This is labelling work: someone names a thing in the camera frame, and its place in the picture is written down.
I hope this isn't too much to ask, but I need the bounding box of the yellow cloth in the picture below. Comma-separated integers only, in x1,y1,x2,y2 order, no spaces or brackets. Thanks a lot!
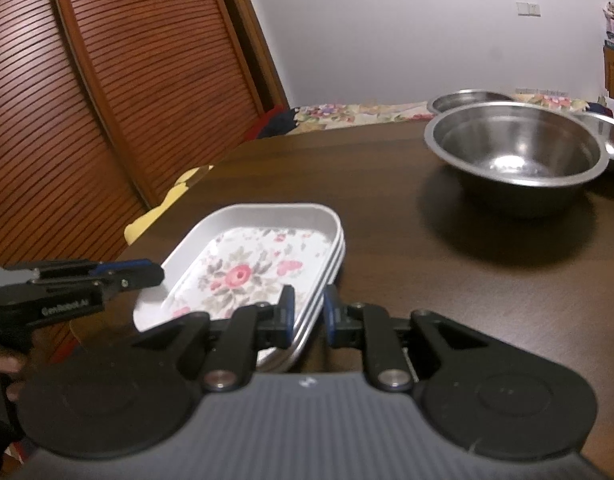
124,164,215,247

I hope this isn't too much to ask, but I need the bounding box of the wooden wardrobe side panel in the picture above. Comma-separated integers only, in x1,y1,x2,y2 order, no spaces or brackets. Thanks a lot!
203,0,291,112

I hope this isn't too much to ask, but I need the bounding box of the person's left hand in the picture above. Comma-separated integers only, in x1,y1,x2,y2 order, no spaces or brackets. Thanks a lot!
0,354,29,401

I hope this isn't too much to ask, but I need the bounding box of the wooden louvered wardrobe door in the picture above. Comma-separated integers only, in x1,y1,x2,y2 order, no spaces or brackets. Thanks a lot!
44,0,267,203
0,0,155,273

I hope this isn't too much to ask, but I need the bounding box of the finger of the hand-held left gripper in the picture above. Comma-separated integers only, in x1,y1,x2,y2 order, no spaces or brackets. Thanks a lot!
34,259,153,282
102,266,165,295

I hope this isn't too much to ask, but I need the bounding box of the large steel bowl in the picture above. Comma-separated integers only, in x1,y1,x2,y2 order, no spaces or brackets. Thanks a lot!
424,101,609,219

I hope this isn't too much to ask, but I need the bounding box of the medium steel bowl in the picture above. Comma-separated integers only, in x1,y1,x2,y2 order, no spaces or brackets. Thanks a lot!
426,88,516,114

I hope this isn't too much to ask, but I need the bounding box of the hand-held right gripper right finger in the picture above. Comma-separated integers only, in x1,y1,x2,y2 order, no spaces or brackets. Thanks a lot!
323,285,488,393

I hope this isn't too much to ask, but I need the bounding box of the dark folded cloth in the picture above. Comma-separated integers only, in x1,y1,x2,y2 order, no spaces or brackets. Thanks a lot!
243,104,299,142

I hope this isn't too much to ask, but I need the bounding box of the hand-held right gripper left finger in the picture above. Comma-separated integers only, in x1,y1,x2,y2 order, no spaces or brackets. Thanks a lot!
132,285,295,393

